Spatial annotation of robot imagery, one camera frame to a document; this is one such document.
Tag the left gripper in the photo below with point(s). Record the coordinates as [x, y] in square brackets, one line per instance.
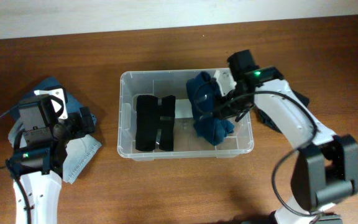
[81, 121]

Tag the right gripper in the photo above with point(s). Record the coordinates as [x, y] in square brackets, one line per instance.
[227, 111]

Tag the small black taped cloth bundle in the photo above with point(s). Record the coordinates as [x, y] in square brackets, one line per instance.
[268, 121]

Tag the blue taped cloth bundle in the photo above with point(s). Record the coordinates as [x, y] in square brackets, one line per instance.
[201, 94]

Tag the large black taped cloth bundle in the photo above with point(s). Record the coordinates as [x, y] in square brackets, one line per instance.
[155, 123]

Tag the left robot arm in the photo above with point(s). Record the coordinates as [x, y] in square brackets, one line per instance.
[40, 150]

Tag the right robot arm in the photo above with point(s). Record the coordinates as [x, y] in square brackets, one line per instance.
[326, 168]

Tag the dark blue folded jeans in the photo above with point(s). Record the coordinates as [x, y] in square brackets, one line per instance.
[73, 105]

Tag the light grey folded jeans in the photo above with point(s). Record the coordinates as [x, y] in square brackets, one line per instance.
[80, 152]

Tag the white label in bin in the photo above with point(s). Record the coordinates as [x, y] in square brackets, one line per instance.
[183, 109]

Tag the clear plastic storage bin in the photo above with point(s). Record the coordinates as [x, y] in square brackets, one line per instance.
[187, 144]

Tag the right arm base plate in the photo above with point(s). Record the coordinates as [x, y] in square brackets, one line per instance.
[328, 219]

